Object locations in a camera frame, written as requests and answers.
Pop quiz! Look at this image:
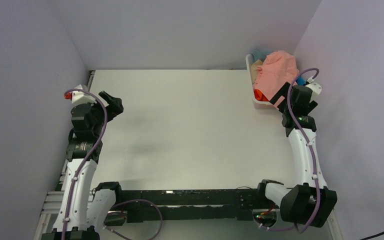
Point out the pink t shirt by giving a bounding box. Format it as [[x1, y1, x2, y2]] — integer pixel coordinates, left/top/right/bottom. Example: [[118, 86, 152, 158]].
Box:
[[253, 50, 299, 102]]

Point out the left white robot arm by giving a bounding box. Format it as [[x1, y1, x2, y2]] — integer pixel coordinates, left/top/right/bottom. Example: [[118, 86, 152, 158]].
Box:
[[40, 85, 124, 240]]

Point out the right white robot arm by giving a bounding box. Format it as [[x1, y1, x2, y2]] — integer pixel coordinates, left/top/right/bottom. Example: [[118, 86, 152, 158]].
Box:
[[255, 82, 338, 228]]

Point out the bright blue t shirt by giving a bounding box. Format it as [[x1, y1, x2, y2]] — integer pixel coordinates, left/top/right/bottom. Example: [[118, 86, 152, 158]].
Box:
[[295, 77, 307, 86]]

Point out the white plastic laundry basket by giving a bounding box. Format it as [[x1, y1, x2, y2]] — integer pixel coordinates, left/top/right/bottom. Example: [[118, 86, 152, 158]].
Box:
[[252, 51, 285, 109]]

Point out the beige t shirt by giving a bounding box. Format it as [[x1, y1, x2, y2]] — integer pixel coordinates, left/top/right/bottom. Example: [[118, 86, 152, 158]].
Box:
[[250, 59, 263, 85]]

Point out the grey blue t shirt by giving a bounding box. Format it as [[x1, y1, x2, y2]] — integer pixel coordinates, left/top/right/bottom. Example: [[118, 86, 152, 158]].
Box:
[[251, 48, 270, 63]]

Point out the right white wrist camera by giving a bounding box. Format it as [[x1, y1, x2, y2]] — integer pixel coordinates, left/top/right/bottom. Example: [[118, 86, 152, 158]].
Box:
[[304, 77, 322, 101]]

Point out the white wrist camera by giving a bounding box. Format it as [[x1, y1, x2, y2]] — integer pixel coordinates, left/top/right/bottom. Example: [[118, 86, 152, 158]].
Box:
[[64, 84, 97, 107], [304, 77, 322, 101]]

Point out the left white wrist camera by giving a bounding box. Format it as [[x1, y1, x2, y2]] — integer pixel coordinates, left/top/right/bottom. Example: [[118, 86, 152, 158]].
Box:
[[64, 84, 97, 107]]

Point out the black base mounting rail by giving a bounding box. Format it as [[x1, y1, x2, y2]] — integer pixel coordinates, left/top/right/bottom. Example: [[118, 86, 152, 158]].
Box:
[[104, 187, 279, 227]]

